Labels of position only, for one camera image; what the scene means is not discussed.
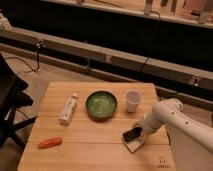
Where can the white bottle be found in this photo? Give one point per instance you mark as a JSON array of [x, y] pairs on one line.
[[68, 110]]

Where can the black eraser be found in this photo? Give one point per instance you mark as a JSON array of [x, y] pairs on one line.
[[129, 135]]

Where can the white plastic cup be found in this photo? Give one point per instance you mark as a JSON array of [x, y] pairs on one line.
[[133, 99]]

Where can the orange carrot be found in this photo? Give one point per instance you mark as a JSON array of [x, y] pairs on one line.
[[50, 143]]

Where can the green bowl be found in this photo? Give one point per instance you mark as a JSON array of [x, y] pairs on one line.
[[101, 105]]

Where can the black office chair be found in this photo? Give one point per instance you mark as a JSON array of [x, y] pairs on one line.
[[12, 97]]

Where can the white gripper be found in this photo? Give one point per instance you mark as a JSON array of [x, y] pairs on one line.
[[139, 131]]

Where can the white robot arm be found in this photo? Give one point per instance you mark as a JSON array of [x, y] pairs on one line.
[[170, 112]]

